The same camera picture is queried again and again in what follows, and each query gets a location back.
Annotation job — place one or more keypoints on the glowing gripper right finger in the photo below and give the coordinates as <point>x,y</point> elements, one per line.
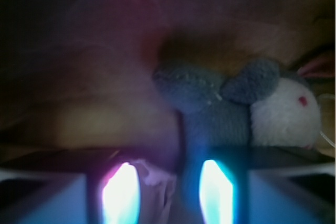
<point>267,185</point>

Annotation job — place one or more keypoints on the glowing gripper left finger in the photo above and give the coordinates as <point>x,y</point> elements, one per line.
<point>70,187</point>

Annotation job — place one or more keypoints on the brown paper bag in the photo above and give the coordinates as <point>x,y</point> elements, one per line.
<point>77,73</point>

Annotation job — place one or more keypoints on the gray plush bunny toy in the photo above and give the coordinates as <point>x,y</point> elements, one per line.
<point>261,106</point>

